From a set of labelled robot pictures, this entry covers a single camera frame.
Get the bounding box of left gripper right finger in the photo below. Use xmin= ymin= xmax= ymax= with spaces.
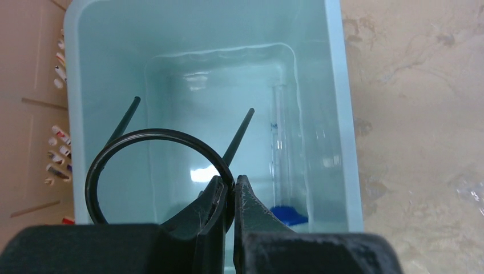
xmin=233 ymin=175 xmax=403 ymax=273

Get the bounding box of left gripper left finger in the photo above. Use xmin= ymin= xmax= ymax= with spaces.
xmin=1 ymin=176 xmax=228 ymax=273

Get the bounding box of black ring stand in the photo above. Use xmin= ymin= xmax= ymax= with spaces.
xmin=85 ymin=96 xmax=255 ymax=228

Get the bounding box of teal plastic tub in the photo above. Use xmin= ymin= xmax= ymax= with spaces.
xmin=64 ymin=1 xmax=364 ymax=233

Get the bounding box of orange plastic rack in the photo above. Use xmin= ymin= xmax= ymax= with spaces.
xmin=1 ymin=1 xmax=73 ymax=246

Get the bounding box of glass graduated cylinder blue base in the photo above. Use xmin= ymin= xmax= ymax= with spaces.
xmin=270 ymin=84 xmax=308 ymax=227

